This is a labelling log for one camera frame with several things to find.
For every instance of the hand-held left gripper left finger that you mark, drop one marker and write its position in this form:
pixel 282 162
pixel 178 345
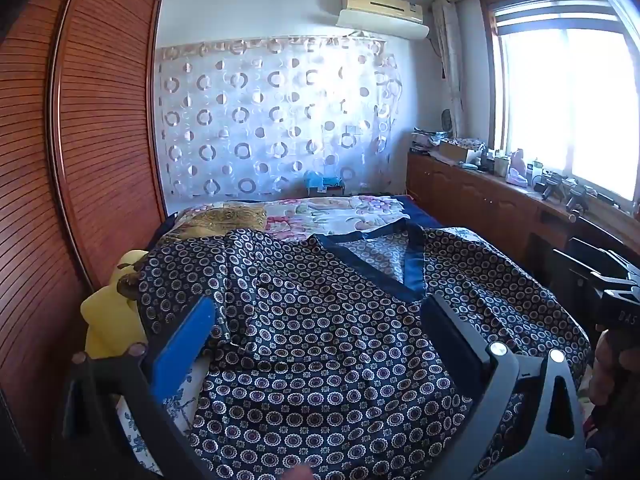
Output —
pixel 182 342

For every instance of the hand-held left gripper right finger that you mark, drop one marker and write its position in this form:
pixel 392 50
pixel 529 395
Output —
pixel 450 321

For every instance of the navy circle-patterned garment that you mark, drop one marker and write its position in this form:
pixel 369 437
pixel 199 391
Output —
pixel 325 360

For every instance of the person's right hand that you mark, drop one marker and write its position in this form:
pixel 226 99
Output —
pixel 607 372

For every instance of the yellow plush toy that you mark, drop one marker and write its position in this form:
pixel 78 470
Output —
pixel 107 325

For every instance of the black device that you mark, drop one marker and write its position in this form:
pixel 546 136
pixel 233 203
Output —
pixel 577 199
pixel 552 184

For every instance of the long wooden cabinet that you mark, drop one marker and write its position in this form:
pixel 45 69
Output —
pixel 465 190

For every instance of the mustard patterned cloth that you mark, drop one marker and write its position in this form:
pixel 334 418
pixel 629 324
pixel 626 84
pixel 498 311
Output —
pixel 225 217

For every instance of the pink floral quilt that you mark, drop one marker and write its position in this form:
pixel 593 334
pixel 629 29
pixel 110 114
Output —
pixel 330 212

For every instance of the cardboard box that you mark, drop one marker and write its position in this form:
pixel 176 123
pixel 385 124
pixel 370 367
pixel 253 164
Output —
pixel 457 151

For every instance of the pile of papers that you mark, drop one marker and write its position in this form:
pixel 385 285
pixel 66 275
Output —
pixel 425 140

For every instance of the blue plastic bag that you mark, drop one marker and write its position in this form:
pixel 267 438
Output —
pixel 320 181

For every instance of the wooden framed window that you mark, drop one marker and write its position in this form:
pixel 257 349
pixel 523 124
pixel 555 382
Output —
pixel 565 100

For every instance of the sheer circle-patterned curtain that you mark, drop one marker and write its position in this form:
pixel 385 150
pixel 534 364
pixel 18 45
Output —
pixel 260 120

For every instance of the beige tied window curtain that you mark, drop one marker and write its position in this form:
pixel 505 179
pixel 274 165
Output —
pixel 450 60

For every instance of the wall air conditioner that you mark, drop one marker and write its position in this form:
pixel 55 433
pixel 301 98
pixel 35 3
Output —
pixel 382 12

